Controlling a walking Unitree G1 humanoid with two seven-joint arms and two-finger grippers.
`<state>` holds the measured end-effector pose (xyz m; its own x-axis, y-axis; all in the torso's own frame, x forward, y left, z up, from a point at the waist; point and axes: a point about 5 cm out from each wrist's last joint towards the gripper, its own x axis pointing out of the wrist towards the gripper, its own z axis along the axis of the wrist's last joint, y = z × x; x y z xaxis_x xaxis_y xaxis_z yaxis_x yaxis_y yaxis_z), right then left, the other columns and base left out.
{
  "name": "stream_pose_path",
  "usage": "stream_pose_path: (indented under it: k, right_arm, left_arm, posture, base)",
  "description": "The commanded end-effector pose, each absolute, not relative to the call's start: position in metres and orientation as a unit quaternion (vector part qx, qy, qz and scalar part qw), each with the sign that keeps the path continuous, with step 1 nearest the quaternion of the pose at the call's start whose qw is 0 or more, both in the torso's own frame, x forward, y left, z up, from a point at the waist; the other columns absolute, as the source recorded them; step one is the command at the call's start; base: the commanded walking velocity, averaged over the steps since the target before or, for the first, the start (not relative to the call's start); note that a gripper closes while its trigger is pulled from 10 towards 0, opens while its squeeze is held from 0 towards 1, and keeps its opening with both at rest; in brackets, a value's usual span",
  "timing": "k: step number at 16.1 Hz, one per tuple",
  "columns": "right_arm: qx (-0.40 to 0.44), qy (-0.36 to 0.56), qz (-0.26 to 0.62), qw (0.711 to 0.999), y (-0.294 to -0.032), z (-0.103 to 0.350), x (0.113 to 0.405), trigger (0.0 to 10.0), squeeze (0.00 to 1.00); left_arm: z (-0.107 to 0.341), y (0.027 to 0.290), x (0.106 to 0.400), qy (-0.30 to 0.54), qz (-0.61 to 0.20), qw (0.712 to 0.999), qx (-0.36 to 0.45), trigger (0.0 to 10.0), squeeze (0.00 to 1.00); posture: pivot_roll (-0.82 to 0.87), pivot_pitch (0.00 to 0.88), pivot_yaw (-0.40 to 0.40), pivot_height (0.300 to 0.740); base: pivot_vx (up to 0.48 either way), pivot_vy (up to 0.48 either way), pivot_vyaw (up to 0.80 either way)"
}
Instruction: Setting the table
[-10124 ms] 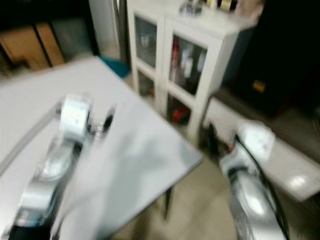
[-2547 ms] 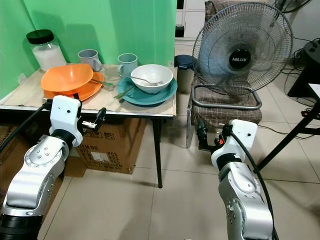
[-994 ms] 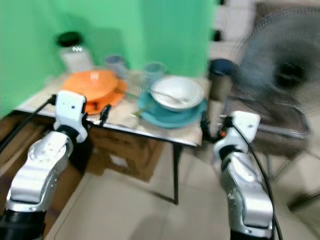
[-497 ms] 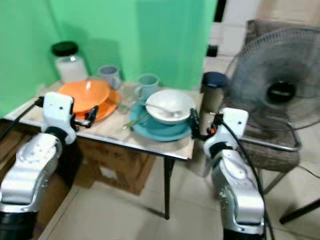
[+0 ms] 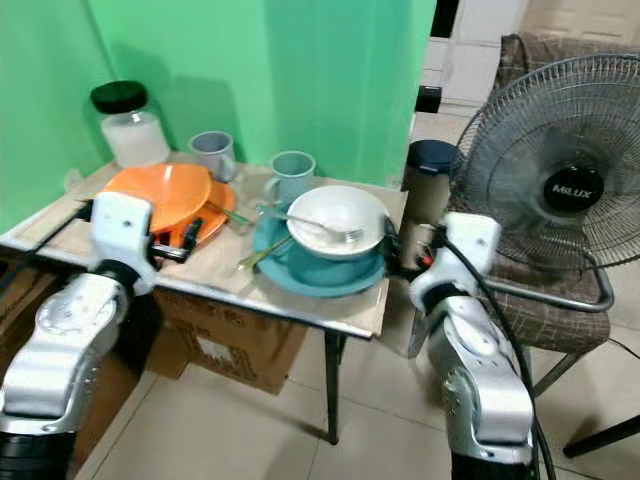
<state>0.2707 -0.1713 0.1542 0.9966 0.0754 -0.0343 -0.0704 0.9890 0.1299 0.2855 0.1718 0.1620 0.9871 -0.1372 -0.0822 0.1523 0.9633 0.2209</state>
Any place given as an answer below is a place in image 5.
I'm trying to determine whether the short green utensil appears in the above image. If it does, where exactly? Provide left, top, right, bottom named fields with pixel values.
left=212, top=200, right=254, bottom=227

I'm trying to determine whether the silver metal fork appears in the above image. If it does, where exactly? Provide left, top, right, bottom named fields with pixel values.
left=258, top=203, right=365, bottom=244

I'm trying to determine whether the white ceramic bowl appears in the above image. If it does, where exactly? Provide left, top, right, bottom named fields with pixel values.
left=286, top=185, right=390, bottom=261

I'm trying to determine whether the orange plastic plate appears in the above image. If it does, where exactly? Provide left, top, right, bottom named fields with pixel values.
left=102, top=162, right=238, bottom=247

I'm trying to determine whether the long green utensil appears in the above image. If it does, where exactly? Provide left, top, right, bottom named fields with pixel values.
left=238, top=234, right=293, bottom=271

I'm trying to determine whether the teal round plate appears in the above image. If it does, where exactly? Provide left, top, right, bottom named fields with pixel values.
left=252, top=212, right=391, bottom=298

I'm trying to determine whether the grey ceramic mug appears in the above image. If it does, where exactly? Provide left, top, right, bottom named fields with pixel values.
left=189, top=130, right=239, bottom=183

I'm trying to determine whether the steel flask with blue lid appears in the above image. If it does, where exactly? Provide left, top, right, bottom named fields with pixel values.
left=400, top=139, right=465, bottom=271

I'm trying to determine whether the pale teal ceramic mug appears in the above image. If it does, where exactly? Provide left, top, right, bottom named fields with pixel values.
left=265, top=150, right=318, bottom=206

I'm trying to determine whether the glass jar with black lid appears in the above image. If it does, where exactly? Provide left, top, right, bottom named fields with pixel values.
left=89, top=80, right=172, bottom=169

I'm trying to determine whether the small brown cardboard box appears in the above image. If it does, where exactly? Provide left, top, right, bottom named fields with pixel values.
left=172, top=288, right=312, bottom=395

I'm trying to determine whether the metal-edged folding table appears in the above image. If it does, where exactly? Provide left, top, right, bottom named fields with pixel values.
left=0, top=152, right=409, bottom=446

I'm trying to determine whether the grey electric fan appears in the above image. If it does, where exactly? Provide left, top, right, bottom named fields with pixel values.
left=450, top=52, right=640, bottom=301

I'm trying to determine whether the green cloth backdrop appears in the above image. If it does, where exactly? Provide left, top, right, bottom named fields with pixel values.
left=0, top=0, right=438, bottom=237

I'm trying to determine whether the white panelled door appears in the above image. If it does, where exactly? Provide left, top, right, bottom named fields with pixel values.
left=420, top=0, right=528, bottom=113

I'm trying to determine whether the black stand leg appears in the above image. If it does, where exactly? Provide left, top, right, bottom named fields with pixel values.
left=563, top=412, right=640, bottom=459

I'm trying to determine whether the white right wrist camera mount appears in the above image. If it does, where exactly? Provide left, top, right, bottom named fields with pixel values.
left=407, top=211, right=502, bottom=312

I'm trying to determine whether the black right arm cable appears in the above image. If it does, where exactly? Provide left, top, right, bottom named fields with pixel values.
left=432, top=232, right=558, bottom=480

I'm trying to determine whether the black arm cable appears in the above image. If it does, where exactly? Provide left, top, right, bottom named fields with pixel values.
left=0, top=200, right=99, bottom=255
left=432, top=232, right=558, bottom=480

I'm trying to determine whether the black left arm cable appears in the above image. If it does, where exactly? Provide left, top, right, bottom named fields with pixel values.
left=0, top=200, right=99, bottom=255

